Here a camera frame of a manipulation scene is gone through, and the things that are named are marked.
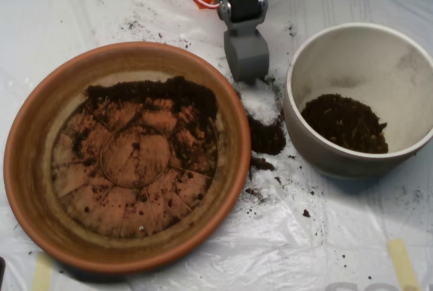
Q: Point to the dark soil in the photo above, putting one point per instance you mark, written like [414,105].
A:
[341,128]
[196,98]

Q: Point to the spilled soil heap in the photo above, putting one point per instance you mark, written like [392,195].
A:
[267,138]

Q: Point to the white ceramic pot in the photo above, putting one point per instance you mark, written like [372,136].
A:
[338,166]

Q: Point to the terracotta saucer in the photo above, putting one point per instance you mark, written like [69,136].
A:
[34,186]

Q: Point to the clear plastic sheet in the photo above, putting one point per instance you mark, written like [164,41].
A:
[304,253]

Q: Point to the beige masking tape strip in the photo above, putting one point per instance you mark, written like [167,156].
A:
[42,274]
[402,264]

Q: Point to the dark object at edge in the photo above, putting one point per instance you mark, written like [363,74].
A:
[2,270]

